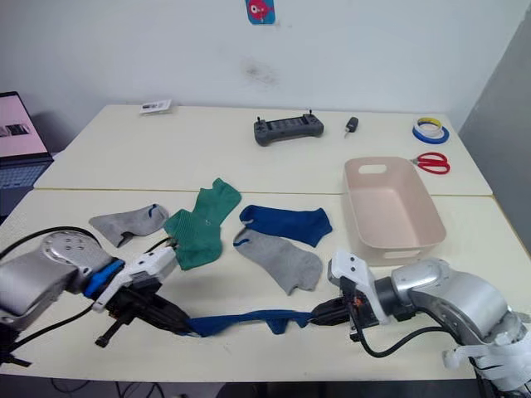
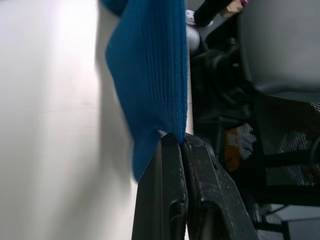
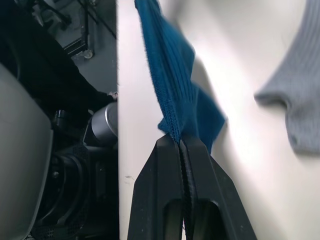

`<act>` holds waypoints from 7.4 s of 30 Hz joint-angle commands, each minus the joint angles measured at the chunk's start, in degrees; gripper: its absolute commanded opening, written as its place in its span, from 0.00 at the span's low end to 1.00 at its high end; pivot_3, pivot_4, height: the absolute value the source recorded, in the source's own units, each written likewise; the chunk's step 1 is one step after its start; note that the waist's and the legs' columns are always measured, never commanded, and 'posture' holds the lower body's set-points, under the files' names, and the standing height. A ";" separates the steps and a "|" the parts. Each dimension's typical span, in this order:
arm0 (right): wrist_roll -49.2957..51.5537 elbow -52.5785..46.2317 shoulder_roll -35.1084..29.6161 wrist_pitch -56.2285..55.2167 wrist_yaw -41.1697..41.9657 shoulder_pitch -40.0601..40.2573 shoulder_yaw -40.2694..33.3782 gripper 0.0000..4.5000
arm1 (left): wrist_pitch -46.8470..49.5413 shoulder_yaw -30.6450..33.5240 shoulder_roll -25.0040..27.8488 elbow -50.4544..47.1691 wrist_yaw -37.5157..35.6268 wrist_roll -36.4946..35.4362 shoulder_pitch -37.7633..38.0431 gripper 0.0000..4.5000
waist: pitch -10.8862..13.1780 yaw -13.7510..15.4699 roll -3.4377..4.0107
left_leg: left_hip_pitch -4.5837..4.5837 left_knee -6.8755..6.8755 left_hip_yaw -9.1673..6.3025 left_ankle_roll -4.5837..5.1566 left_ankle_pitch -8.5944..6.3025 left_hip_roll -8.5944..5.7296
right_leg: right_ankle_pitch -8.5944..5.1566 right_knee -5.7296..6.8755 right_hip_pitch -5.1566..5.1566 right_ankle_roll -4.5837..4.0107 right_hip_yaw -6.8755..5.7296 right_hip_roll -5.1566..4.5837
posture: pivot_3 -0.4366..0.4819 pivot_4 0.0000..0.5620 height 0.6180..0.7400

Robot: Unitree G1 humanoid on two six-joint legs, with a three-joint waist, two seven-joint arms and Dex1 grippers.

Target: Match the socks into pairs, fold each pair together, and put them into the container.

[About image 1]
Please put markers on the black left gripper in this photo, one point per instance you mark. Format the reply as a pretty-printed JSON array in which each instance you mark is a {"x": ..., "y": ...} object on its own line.
[{"x": 132, "y": 304}]

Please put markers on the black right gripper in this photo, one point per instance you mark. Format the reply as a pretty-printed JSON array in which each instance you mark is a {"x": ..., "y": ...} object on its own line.
[{"x": 360, "y": 309}]

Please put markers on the dark blue sock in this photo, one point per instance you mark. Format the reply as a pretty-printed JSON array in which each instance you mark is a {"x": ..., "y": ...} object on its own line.
[
  {"x": 249, "y": 320},
  {"x": 286, "y": 224}
]

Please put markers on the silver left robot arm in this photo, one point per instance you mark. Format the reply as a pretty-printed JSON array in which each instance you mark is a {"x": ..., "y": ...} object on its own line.
[{"x": 37, "y": 273}]

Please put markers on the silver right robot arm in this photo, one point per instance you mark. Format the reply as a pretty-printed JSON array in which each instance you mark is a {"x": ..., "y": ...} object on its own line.
[{"x": 452, "y": 298}]

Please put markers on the pink plastic container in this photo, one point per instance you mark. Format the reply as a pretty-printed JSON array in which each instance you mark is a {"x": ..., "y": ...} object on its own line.
[{"x": 390, "y": 207}]

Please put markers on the grey sock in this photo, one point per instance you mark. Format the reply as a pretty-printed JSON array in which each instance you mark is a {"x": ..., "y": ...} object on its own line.
[
  {"x": 282, "y": 259},
  {"x": 128, "y": 224}
]

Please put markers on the blue left wrist clamp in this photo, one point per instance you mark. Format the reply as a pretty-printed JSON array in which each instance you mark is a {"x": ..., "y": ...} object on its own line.
[{"x": 101, "y": 280}]

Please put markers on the green sock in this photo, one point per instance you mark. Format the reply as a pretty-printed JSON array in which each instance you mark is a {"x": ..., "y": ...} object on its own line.
[
  {"x": 217, "y": 203},
  {"x": 193, "y": 240}
]

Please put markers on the grey handheld remote controller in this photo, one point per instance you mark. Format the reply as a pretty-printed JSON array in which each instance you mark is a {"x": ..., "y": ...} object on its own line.
[{"x": 288, "y": 129}]

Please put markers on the black car key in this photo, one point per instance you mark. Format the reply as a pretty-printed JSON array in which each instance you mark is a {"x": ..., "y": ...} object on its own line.
[{"x": 352, "y": 124}]

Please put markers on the blue tape roll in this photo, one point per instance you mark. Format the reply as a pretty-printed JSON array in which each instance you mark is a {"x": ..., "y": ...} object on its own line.
[{"x": 431, "y": 138}]

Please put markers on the white printed card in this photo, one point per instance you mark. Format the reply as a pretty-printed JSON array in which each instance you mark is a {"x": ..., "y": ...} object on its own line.
[{"x": 155, "y": 106}]

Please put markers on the yellow and white tape roll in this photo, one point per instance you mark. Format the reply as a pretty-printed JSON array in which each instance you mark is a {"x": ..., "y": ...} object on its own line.
[{"x": 428, "y": 124}]

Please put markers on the open laptop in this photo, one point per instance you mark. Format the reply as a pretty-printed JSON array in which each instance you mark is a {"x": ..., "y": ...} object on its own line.
[{"x": 16, "y": 141}]

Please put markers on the grey partition panel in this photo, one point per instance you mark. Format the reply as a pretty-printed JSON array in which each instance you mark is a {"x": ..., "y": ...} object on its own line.
[{"x": 502, "y": 124}]

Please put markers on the blue sticker with red fish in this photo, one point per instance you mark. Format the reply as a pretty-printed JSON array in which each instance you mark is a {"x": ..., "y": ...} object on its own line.
[{"x": 260, "y": 10}]

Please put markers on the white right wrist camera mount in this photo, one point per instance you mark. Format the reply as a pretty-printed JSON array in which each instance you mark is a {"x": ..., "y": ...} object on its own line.
[{"x": 357, "y": 269}]

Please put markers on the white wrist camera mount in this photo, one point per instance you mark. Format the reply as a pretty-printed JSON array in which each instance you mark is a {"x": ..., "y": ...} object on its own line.
[
  {"x": 143, "y": 265},
  {"x": 357, "y": 269}
]

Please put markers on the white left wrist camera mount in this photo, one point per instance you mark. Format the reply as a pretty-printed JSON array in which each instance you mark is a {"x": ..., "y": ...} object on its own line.
[{"x": 143, "y": 265}]

